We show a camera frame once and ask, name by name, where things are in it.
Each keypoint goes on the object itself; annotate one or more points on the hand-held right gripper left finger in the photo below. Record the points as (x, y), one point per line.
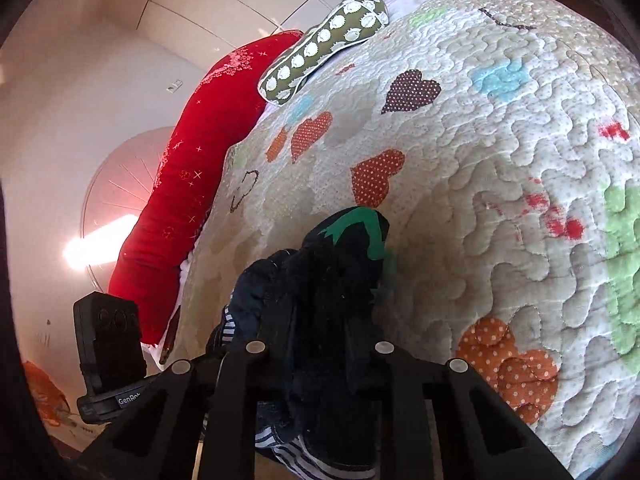
(235, 410)

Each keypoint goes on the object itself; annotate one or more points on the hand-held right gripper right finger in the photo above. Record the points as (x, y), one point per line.
(406, 410)

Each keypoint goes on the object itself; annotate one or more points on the dark pants with green print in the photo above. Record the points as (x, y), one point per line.
(325, 310)

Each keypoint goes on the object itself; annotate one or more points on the orange patterned object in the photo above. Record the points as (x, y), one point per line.
(47, 395)

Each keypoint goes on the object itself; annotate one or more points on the red bolster pillow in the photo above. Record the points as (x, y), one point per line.
(175, 185)

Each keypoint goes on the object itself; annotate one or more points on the heart patterned quilt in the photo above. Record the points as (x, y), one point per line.
(450, 160)

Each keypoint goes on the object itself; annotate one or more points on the green pillow with white dots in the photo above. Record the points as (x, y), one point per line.
(320, 42)

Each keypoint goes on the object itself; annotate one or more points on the round white wall disc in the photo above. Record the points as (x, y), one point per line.
(117, 185)

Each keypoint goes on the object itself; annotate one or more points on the white wall socket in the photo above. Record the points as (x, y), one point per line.
(175, 85)

